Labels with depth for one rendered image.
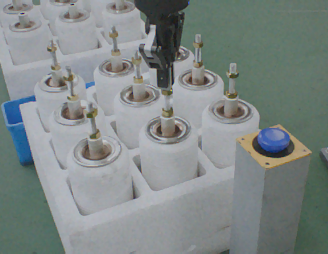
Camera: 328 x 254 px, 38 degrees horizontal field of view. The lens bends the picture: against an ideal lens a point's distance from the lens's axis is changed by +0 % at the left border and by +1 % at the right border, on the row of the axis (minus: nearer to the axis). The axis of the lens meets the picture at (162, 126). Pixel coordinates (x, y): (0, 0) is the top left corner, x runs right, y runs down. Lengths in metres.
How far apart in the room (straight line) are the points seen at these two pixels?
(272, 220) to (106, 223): 0.24
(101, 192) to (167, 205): 0.11
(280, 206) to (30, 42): 0.72
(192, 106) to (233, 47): 0.73
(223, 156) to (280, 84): 0.62
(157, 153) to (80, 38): 0.52
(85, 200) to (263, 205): 0.27
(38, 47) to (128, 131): 0.41
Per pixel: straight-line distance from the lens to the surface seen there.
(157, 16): 0.62
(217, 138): 0.78
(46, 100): 0.90
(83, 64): 1.17
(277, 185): 0.63
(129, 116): 0.82
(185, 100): 0.86
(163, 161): 0.74
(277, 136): 0.62
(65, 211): 0.74
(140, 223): 0.75
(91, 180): 0.70
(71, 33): 1.17
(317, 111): 1.28
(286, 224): 0.70
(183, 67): 0.95
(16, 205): 1.05
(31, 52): 1.17
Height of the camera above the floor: 0.70
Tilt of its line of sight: 36 degrees down
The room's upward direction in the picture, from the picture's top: 3 degrees counter-clockwise
